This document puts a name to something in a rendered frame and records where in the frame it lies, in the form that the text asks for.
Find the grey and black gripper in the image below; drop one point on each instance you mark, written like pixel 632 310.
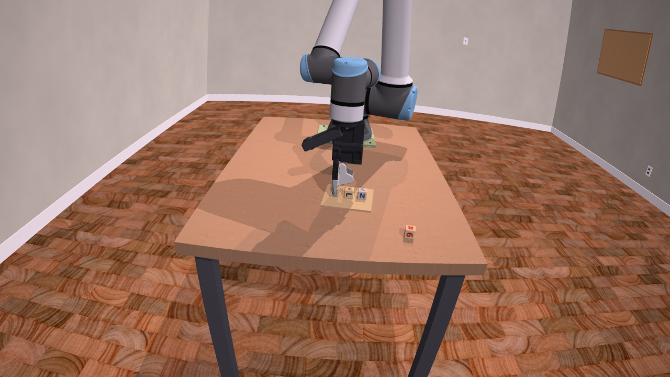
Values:
pixel 345 149

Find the tan flat mat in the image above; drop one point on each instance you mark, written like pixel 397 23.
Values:
pixel 346 203

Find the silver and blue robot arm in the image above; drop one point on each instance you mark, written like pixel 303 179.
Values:
pixel 358 85

